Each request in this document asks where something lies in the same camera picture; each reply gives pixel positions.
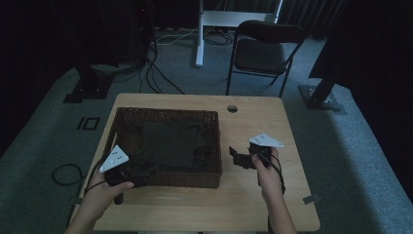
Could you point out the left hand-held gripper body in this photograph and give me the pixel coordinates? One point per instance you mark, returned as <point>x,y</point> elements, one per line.
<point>115,162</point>

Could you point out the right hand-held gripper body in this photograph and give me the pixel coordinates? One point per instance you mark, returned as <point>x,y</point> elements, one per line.
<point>261,144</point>

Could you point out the dark cloth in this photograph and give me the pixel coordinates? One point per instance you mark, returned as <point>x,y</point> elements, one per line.
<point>170,143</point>

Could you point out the brown wicker basket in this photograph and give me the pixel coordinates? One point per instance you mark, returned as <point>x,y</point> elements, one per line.
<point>181,177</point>

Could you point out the person's right hand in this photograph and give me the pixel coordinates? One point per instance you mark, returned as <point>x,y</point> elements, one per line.
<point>268,175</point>

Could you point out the person's left hand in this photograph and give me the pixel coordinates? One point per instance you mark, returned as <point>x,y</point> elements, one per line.
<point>104,195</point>

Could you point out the grey tape strip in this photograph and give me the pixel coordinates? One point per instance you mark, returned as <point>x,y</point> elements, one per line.
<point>311,199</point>

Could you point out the black stand with bolted base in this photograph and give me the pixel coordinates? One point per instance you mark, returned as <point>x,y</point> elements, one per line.
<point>321,96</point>

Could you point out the black stand with square base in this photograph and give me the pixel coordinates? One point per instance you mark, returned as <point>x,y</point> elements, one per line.
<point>89,86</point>

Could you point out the black folding chair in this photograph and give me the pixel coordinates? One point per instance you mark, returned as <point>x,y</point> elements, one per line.
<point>263,53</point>

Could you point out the white metal stand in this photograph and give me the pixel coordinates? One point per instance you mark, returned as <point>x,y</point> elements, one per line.
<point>224,18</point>

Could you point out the dark curtain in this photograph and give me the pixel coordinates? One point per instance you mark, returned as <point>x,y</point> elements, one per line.
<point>311,16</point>

